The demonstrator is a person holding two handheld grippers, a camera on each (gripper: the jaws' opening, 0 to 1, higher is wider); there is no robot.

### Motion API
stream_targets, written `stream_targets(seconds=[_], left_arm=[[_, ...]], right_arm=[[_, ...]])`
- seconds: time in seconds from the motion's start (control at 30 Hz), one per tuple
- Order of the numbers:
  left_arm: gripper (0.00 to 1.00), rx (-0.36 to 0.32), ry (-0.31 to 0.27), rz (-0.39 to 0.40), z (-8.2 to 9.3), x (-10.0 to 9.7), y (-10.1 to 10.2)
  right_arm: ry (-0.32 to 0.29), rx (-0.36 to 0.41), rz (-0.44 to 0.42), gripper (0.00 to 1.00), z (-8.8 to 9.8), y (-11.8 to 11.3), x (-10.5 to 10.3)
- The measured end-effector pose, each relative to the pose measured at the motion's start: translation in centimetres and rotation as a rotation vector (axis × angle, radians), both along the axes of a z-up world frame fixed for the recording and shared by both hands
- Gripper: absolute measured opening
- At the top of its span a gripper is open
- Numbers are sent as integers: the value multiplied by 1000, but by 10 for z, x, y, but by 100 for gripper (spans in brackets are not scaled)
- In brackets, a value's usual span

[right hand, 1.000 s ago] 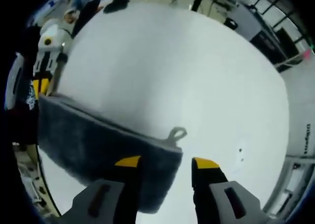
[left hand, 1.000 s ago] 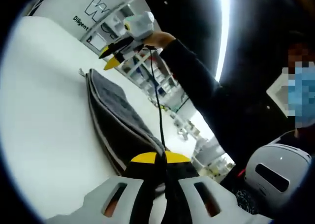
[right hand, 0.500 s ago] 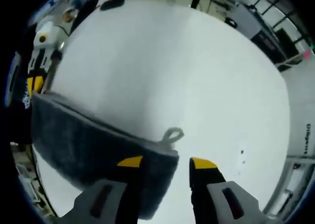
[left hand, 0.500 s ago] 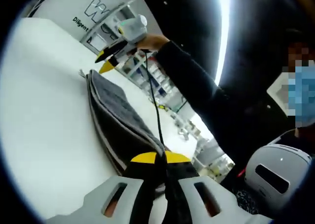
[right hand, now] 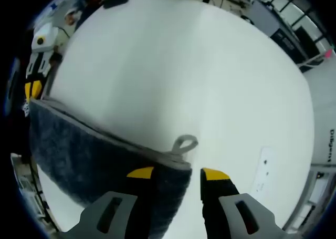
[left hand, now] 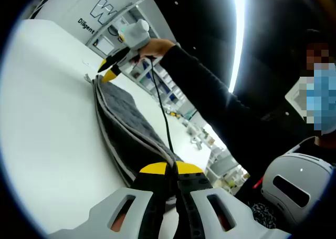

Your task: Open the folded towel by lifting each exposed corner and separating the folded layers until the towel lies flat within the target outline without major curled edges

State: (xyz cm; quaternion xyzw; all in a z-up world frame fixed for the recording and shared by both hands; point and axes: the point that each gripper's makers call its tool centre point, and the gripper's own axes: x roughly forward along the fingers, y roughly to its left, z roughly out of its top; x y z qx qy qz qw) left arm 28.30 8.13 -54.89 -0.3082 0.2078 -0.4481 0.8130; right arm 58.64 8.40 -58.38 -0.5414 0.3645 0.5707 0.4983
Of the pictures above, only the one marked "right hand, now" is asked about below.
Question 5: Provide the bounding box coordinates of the person's black printed shirt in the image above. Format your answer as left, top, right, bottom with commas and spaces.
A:
5, 55, 32, 161

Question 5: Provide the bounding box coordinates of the grey towel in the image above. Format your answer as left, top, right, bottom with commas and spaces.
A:
28, 96, 199, 239

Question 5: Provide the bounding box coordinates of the white paper sheet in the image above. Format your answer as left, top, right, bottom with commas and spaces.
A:
250, 147, 275, 195

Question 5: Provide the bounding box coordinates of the grey cabinet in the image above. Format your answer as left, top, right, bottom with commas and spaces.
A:
250, 0, 300, 58

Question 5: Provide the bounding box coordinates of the black monitor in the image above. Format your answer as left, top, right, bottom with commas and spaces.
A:
292, 25, 320, 65

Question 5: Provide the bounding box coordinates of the person's left hand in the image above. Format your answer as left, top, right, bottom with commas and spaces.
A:
49, 51, 64, 68

